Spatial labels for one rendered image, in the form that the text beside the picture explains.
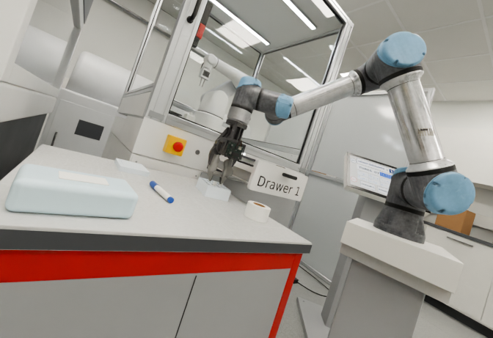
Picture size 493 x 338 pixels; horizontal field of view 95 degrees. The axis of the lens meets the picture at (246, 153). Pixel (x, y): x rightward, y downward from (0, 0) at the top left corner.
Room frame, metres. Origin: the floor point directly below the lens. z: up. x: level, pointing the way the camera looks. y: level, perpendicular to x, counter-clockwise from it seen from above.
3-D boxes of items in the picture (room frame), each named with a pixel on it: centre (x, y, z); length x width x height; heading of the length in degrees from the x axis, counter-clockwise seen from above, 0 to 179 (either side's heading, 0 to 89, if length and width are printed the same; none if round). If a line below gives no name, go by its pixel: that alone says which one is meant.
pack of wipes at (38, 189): (0.36, 0.23, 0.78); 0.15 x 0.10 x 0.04; 131
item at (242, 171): (1.04, -0.04, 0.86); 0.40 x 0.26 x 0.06; 37
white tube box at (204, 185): (0.79, 0.07, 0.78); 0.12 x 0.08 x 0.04; 26
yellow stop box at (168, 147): (0.92, 0.29, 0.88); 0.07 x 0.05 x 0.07; 127
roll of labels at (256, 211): (0.66, -0.08, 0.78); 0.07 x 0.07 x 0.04
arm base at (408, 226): (0.79, -0.58, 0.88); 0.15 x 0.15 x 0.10
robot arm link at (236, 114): (0.75, 0.06, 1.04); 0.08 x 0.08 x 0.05
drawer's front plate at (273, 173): (0.88, -0.16, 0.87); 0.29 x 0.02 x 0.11; 127
